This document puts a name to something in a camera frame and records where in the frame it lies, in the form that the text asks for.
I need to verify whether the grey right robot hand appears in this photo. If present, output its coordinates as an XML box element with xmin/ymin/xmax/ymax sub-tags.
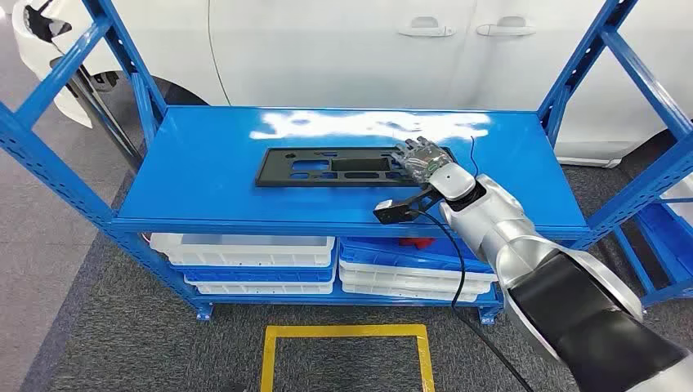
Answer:
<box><xmin>391</xmin><ymin>136</ymin><xmax>479</xmax><ymax>203</ymax></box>

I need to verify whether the blue metal shelf rack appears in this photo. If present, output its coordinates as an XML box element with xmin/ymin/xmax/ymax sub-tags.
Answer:
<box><xmin>611</xmin><ymin>186</ymin><xmax>693</xmax><ymax>309</ymax></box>
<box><xmin>0</xmin><ymin>0</ymin><xmax>693</xmax><ymax>326</ymax></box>

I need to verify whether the yellow floor tape square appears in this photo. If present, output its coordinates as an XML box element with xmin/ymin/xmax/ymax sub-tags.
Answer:
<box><xmin>259</xmin><ymin>324</ymin><xmax>437</xmax><ymax>392</ymax></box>

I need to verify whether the white plastic tray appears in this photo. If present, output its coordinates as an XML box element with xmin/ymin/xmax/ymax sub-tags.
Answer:
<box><xmin>339</xmin><ymin>280</ymin><xmax>491</xmax><ymax>303</ymax></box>
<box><xmin>184</xmin><ymin>275</ymin><xmax>336</xmax><ymax>296</ymax></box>
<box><xmin>338</xmin><ymin>261</ymin><xmax>498</xmax><ymax>287</ymax></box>
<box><xmin>150</xmin><ymin>232</ymin><xmax>337</xmax><ymax>268</ymax></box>

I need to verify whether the black plastic frame part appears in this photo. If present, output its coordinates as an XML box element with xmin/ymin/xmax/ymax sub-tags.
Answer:
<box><xmin>254</xmin><ymin>145</ymin><xmax>458</xmax><ymax>189</ymax></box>

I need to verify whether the white car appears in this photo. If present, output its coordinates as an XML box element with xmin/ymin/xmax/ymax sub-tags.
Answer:
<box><xmin>11</xmin><ymin>0</ymin><xmax>693</xmax><ymax>169</ymax></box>

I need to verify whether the black camera cable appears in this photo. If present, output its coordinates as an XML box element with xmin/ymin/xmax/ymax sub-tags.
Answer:
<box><xmin>417</xmin><ymin>209</ymin><xmax>537</xmax><ymax>392</ymax></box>

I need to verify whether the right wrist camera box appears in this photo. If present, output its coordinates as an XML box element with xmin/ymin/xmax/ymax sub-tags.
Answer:
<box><xmin>373</xmin><ymin>186</ymin><xmax>448</xmax><ymax>225</ymax></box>

